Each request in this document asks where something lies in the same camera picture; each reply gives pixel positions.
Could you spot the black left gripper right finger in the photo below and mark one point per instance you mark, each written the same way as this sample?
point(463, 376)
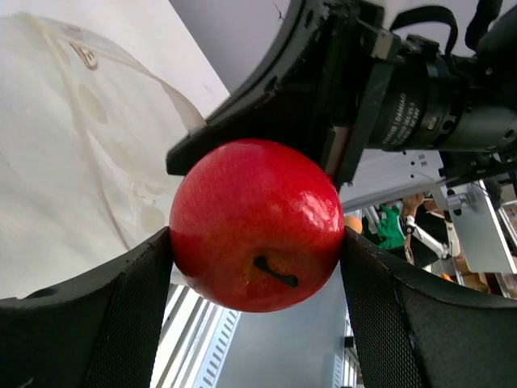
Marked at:
point(415, 329)

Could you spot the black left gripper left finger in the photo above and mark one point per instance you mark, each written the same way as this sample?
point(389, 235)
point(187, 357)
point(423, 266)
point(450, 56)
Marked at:
point(98, 329)

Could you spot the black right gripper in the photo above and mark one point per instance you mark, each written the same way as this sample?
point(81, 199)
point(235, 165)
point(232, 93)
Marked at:
point(413, 93)

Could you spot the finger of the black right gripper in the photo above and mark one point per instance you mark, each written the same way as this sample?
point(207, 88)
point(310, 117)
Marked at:
point(277, 101)

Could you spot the red apple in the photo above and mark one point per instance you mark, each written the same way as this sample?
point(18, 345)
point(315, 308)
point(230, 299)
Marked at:
point(256, 226)

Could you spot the clear polka dot zip bag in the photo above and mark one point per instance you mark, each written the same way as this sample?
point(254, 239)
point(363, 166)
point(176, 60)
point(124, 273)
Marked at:
point(85, 129)

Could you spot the aluminium table edge rail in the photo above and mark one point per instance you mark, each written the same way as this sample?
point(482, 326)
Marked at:
point(183, 330)

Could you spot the white slotted cable duct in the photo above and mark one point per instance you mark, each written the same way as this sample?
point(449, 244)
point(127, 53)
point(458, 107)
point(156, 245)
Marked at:
point(220, 337)

